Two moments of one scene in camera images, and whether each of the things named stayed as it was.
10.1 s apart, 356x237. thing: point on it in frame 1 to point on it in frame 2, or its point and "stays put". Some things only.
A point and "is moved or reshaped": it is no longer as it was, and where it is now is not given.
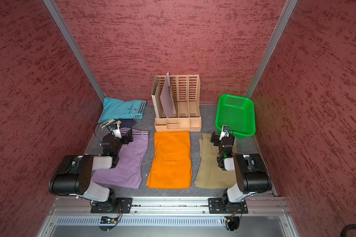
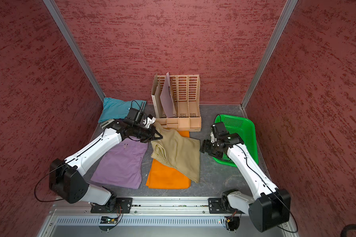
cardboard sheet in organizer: [156, 95] stays put
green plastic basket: [237, 112] is moved or reshaped
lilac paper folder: [166, 98] stays put
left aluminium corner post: [74, 47] stays put
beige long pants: [210, 175] to [178, 151]
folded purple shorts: [128, 173] stays put
